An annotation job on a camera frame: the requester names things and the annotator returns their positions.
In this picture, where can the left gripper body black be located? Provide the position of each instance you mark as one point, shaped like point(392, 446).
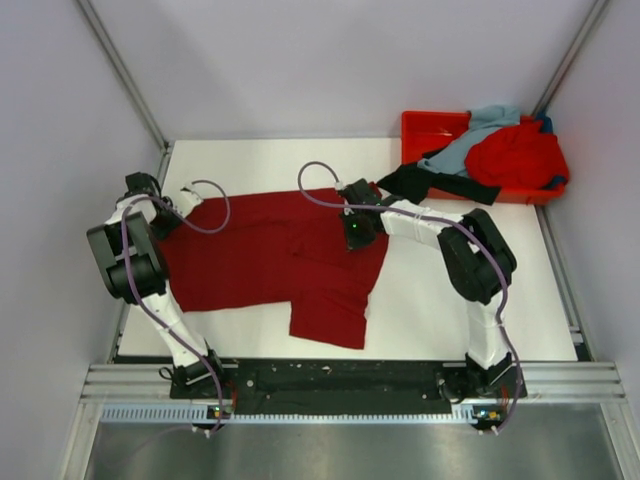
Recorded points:
point(163, 223)

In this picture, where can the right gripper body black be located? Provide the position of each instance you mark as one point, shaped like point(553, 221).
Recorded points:
point(357, 235)

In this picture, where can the dark red t shirt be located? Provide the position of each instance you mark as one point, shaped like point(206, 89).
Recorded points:
point(277, 247)

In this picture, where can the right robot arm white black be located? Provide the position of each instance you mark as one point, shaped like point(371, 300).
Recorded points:
point(479, 264)

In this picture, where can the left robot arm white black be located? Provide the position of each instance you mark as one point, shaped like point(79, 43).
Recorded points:
point(133, 269)

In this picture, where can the black t shirt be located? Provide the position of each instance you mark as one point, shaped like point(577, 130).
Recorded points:
point(414, 184)

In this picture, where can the light blue t shirt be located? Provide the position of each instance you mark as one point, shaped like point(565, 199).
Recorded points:
point(482, 123)

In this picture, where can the red plastic bin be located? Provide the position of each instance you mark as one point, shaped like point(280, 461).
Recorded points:
point(425, 131)

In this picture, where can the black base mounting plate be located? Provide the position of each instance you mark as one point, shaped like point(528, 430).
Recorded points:
point(262, 387)

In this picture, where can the bright red t shirt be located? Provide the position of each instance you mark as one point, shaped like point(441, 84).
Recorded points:
point(518, 157)

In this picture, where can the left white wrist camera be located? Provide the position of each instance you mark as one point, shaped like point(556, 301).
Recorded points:
point(188, 199)

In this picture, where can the left aluminium corner post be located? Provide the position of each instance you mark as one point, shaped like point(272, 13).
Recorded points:
point(121, 72)

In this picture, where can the aluminium corner post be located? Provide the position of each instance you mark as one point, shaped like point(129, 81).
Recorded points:
point(121, 72)
point(595, 15)

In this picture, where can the grey slotted cable duct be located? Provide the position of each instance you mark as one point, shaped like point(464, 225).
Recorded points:
point(202, 414)

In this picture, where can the right aluminium side rail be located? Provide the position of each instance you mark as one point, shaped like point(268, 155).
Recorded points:
point(576, 329)

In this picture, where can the right aluminium corner post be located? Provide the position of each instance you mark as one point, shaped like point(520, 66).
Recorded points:
point(595, 15)

